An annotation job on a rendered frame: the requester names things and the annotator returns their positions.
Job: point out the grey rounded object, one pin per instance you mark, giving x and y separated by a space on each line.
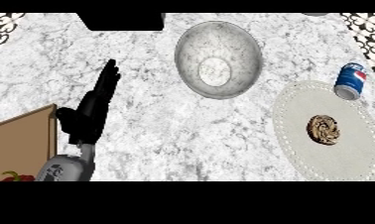
315 14

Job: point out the brown wooden cutting board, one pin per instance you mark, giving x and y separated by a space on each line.
24 143

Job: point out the red pepper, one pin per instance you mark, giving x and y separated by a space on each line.
17 177

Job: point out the marbled grey bowl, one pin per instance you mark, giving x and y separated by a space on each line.
219 59

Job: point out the brown swirled cupcake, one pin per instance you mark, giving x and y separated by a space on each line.
323 130

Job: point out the blue soda can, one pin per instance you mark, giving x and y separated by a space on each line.
351 82

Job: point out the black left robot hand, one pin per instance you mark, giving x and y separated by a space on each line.
91 110

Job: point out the black appliance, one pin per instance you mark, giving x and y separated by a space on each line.
125 21

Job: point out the round pale grey placemat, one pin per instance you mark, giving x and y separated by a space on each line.
337 155

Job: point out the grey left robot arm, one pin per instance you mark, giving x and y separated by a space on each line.
69 168

